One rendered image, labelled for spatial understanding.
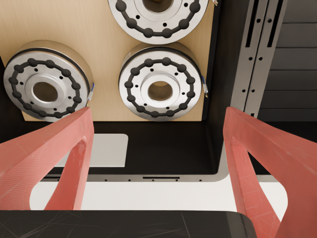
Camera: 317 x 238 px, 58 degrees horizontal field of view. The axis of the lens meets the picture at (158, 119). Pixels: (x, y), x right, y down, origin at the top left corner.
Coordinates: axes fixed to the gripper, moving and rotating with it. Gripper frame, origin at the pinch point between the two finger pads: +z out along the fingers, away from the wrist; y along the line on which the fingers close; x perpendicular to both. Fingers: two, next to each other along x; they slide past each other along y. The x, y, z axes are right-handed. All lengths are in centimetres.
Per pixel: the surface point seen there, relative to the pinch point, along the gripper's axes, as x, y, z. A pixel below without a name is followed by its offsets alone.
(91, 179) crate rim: 18.8, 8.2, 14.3
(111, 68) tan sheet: 8.6, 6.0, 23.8
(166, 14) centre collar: 0.7, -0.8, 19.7
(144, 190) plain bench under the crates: 50, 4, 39
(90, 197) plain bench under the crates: 53, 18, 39
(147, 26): 2.0, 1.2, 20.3
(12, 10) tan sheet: 1.3, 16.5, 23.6
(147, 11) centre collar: 0.4, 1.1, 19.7
